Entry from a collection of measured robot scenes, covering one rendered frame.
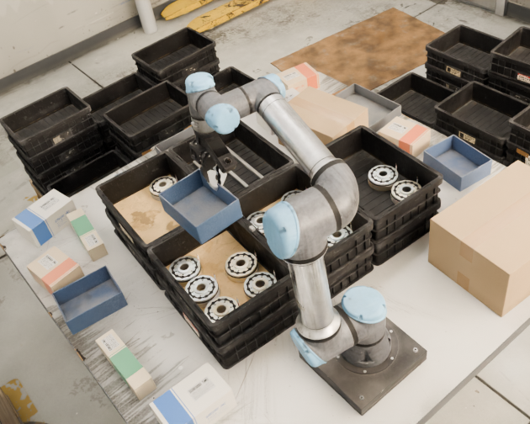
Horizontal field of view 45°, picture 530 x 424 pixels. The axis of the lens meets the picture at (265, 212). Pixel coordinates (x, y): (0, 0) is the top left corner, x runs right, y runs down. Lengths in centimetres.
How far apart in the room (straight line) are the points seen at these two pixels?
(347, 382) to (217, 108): 83
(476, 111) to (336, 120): 105
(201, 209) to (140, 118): 158
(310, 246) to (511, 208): 86
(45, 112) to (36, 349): 128
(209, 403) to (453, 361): 70
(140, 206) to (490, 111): 183
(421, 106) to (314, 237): 225
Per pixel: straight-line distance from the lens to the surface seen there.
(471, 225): 201
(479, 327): 202
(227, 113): 158
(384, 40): 469
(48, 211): 254
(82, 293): 230
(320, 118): 251
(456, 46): 386
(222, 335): 183
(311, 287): 151
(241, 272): 197
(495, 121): 329
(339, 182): 142
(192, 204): 192
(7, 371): 318
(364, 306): 170
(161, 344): 207
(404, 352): 190
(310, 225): 137
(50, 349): 316
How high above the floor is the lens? 233
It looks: 44 degrees down
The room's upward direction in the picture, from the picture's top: 11 degrees counter-clockwise
